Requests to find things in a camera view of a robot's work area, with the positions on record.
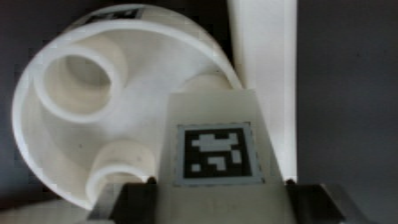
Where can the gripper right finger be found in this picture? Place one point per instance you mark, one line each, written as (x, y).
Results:
(322, 204)

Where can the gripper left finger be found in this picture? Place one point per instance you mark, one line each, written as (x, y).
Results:
(127, 204)

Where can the white stool leg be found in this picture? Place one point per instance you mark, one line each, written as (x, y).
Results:
(221, 185)

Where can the white round stool seat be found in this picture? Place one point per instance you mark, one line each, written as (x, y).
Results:
(132, 54)

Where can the white U-shaped obstacle fence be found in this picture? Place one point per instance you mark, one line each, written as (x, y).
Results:
(264, 31)

